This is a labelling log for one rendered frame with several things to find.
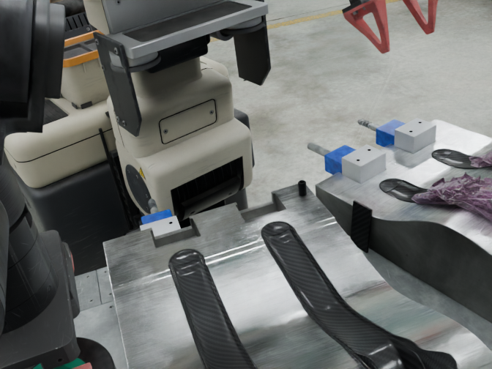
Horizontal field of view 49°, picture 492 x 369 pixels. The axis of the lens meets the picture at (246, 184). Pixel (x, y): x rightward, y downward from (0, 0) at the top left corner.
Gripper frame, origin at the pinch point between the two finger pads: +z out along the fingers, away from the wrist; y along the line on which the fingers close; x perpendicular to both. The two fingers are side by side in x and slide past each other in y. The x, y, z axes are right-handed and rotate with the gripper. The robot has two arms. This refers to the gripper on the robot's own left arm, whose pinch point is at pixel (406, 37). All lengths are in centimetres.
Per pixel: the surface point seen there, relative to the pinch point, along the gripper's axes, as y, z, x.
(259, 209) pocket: -31.6, 12.6, 2.3
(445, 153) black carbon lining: -2.6, 17.3, -2.2
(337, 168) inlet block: -16.5, 13.2, 4.5
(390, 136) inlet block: -5.7, 12.7, 3.9
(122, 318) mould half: -53, 14, -4
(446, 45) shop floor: 226, 19, 182
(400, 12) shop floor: 266, -13, 246
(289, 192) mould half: -28.0, 12.0, -0.1
